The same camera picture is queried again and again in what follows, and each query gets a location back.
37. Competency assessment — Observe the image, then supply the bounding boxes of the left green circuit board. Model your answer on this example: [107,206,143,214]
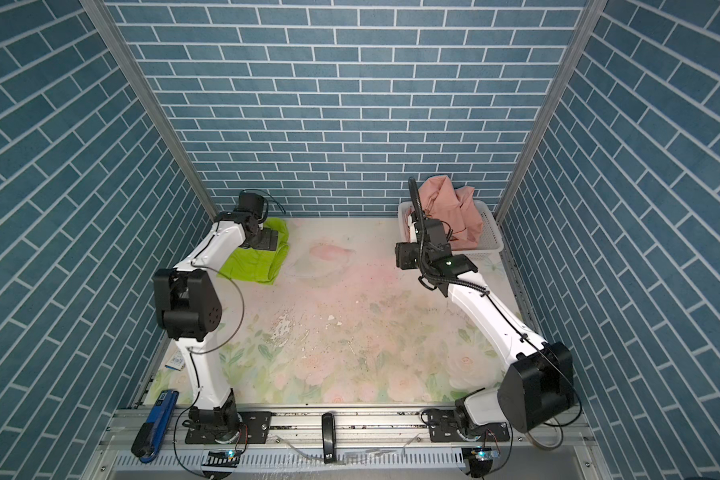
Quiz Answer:
[201,450,241,480]

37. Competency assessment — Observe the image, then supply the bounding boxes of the clear tape roll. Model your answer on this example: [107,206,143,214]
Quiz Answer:
[527,428,565,452]

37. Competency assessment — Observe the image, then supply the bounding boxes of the right green circuit board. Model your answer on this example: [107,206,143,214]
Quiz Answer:
[462,447,498,479]

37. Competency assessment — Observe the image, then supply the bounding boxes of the aluminium left corner post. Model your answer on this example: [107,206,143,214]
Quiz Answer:
[80,0,219,218]

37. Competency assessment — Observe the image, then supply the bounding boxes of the green circuit board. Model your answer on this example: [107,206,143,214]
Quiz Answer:
[201,450,241,480]
[462,447,498,479]

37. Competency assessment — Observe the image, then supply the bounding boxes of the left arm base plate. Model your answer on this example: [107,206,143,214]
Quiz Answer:
[182,411,273,445]

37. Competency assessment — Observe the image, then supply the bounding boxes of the black handle on rail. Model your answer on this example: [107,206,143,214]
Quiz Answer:
[321,412,337,464]

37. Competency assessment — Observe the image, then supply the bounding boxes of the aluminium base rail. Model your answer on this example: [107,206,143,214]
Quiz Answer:
[82,405,611,479]

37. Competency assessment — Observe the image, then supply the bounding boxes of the aluminium right corner post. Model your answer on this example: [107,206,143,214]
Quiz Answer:
[494,0,607,225]

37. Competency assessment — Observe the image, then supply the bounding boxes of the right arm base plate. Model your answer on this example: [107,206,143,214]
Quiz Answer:
[419,408,511,443]

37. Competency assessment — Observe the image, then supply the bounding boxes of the blue utility knife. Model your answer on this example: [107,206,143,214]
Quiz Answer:
[131,389,179,464]

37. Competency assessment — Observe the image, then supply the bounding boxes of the aluminium corner post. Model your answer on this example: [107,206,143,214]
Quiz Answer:
[494,0,607,225]
[80,0,219,218]

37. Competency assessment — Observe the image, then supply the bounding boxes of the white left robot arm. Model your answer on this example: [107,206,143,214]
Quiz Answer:
[153,189,279,431]

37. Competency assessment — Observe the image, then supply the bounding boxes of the white plastic basket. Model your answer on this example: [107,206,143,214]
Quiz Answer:
[398,200,504,255]

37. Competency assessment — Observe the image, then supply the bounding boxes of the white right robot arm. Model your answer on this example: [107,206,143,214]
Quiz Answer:
[395,215,582,438]

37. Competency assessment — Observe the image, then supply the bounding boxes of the blue white pen box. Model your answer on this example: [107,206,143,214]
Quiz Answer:
[164,351,186,371]

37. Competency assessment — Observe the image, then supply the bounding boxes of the lime green shorts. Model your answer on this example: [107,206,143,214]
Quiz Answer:
[219,218,290,285]

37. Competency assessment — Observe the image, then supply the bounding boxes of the pink shorts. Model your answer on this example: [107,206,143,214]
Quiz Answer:
[418,175,483,250]

